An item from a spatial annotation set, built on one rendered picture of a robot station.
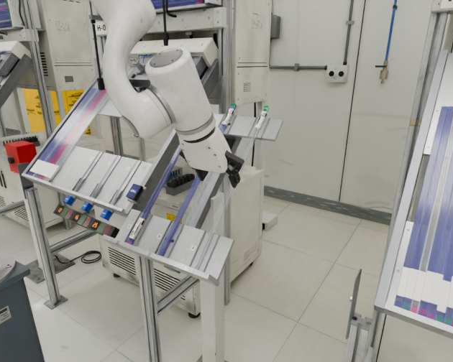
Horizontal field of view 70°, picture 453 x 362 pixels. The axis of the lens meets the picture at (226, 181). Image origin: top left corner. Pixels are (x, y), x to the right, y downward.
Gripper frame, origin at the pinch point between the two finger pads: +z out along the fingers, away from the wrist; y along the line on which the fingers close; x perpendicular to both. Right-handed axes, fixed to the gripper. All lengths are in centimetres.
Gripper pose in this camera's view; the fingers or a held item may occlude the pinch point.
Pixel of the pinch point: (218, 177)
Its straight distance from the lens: 78.2
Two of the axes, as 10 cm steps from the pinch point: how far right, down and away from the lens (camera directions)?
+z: 2.7, 6.4, 7.2
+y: 8.6, 1.7, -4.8
